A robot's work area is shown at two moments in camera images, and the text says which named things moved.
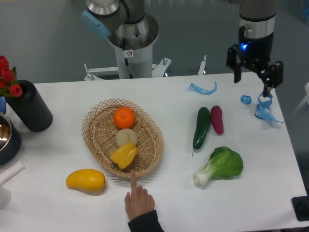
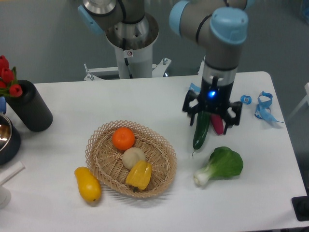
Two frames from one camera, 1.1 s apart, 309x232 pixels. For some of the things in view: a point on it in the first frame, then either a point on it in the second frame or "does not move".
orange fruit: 123,117 to 123,138
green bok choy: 223,164 does not move
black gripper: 256,52 to 215,98
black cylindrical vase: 31,108 does not move
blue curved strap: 194,88 does not move
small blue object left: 3,105 does not move
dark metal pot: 10,140 does not move
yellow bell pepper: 124,155 to 139,174
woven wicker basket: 99,133 to 105,161
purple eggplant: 216,115 does not move
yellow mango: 88,179 to 89,186
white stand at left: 5,195 does not move
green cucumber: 202,127 does not move
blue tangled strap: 263,111 does not move
